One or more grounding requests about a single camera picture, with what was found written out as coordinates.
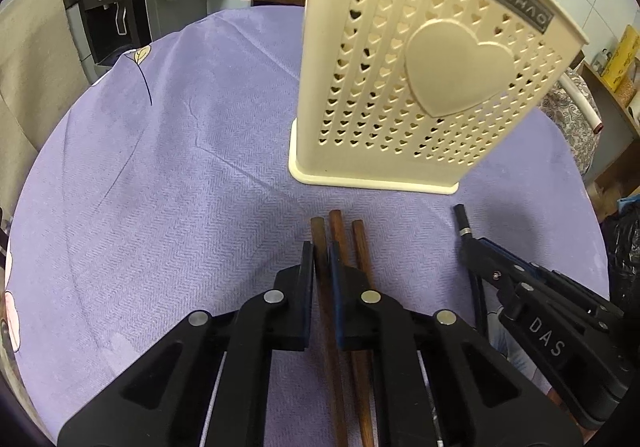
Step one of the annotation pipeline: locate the black chopstick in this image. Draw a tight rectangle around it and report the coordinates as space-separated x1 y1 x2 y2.
452 203 488 333

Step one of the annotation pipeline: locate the cream frying pan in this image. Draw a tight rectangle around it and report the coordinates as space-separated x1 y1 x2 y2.
559 68 604 136

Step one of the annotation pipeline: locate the cream perforated utensil holder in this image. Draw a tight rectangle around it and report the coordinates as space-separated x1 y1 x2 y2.
287 0 590 192

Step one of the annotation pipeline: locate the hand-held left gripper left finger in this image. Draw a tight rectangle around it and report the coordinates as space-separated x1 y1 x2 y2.
57 241 317 447

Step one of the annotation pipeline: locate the black trash bag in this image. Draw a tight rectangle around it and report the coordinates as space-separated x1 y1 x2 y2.
602 204 640 330

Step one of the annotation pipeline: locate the floral cloth covered chair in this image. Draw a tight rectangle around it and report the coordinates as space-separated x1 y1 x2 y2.
541 77 602 178

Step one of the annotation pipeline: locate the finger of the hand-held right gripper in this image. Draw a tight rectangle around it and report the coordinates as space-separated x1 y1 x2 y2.
525 264 626 319
460 236 531 300

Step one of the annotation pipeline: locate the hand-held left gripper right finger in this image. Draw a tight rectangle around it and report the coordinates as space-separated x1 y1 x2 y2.
327 244 583 447

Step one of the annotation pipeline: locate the grey water dispenser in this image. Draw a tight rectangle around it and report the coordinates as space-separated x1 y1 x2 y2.
60 0 163 78

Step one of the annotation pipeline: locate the yellow roll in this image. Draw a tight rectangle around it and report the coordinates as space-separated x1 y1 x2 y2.
600 24 640 94

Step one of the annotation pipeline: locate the light wooden shelf unit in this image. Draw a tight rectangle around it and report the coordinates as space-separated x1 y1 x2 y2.
580 62 640 200

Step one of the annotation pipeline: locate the purple floral tablecloth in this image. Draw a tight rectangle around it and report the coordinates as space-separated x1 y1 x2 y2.
0 7 612 447

